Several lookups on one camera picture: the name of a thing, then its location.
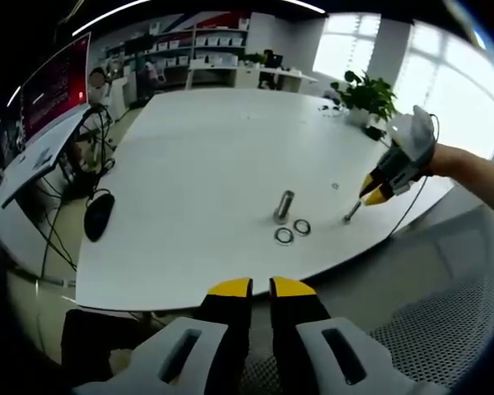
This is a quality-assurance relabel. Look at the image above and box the white plant pot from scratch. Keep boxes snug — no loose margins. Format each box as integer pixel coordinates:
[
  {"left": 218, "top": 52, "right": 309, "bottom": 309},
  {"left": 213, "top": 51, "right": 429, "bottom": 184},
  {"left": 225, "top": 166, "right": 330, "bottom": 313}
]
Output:
[{"left": 347, "top": 107, "right": 374, "bottom": 128}]

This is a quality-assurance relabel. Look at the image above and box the white side desk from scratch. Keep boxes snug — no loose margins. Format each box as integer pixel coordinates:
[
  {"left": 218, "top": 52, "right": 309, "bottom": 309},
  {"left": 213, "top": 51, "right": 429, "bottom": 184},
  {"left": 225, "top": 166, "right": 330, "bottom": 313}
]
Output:
[{"left": 2, "top": 106, "right": 91, "bottom": 209}]

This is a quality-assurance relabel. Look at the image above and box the curved ceiling light strip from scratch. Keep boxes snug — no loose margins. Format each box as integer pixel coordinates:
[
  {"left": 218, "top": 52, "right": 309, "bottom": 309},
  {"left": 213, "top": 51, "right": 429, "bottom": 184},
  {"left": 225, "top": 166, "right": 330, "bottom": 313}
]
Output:
[{"left": 72, "top": 0, "right": 329, "bottom": 36}]

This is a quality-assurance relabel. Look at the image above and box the large threaded steel stud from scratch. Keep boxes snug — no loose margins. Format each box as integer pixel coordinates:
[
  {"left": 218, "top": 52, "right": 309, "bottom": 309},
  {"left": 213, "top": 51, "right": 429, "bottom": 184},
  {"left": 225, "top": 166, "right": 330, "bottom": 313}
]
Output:
[{"left": 271, "top": 189, "right": 296, "bottom": 225}]

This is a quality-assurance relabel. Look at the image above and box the black cable bundle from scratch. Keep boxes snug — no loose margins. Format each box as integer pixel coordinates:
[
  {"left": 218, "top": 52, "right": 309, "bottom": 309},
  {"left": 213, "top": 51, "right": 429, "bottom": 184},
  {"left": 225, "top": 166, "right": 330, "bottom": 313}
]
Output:
[{"left": 40, "top": 106, "right": 119, "bottom": 285}]

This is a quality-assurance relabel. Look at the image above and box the grey mesh office chair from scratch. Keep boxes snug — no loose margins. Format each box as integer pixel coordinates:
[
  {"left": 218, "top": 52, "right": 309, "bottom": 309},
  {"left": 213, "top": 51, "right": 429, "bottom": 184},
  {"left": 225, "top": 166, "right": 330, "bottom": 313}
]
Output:
[{"left": 246, "top": 205, "right": 494, "bottom": 395}]

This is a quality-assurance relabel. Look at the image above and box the small threaded steel stud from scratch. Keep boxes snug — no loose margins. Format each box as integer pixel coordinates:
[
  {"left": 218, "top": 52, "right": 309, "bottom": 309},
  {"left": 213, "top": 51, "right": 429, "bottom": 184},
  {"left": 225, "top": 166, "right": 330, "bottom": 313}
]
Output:
[{"left": 342, "top": 199, "right": 363, "bottom": 225}]

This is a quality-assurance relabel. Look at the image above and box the person's dark trouser leg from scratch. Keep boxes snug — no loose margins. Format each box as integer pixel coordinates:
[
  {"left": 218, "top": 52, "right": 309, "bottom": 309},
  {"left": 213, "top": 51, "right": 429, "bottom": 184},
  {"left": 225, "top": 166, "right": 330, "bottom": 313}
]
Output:
[{"left": 61, "top": 308, "right": 165, "bottom": 382}]

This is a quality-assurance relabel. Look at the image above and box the monitor with red screen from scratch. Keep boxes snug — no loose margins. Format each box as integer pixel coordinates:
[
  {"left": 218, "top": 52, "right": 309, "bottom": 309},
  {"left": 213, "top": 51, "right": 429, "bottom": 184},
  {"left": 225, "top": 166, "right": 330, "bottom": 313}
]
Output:
[{"left": 20, "top": 32, "right": 92, "bottom": 145}]

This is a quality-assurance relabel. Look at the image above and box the white storage shelving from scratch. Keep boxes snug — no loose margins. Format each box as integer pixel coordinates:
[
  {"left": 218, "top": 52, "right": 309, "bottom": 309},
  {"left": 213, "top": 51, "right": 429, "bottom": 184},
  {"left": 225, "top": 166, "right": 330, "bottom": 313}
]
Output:
[{"left": 147, "top": 16, "right": 250, "bottom": 67}]

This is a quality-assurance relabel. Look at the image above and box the white office desk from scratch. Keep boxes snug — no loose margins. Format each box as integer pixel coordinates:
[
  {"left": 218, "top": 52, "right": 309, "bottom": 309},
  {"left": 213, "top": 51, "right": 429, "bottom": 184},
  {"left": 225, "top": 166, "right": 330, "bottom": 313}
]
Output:
[{"left": 187, "top": 63, "right": 320, "bottom": 94}]

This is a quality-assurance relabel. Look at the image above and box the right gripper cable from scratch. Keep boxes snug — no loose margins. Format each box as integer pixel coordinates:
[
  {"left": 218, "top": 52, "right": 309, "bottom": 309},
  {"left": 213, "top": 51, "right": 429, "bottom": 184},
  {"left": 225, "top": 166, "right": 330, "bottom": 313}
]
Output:
[{"left": 386, "top": 113, "right": 441, "bottom": 242}]

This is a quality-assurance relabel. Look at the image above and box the black oval object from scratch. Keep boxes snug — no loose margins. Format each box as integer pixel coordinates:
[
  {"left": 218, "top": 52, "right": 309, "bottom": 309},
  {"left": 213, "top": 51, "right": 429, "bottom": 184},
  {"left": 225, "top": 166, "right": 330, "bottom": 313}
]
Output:
[{"left": 83, "top": 193, "right": 116, "bottom": 243}]

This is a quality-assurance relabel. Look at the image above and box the green potted plant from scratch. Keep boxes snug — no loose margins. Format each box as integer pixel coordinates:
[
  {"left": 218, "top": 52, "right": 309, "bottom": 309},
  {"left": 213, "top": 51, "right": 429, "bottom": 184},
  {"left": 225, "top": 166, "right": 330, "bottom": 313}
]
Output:
[{"left": 330, "top": 70, "right": 398, "bottom": 123}]

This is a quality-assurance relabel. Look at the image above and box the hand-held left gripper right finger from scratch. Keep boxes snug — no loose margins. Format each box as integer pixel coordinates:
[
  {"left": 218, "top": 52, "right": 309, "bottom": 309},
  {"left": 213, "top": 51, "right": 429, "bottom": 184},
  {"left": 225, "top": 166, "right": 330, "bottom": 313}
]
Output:
[{"left": 270, "top": 276, "right": 450, "bottom": 395}]

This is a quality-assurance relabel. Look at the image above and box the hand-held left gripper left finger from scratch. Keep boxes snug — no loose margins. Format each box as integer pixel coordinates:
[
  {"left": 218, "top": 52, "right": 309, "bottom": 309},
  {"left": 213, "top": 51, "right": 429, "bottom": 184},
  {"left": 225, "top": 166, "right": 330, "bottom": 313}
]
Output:
[{"left": 72, "top": 277, "right": 254, "bottom": 395}]

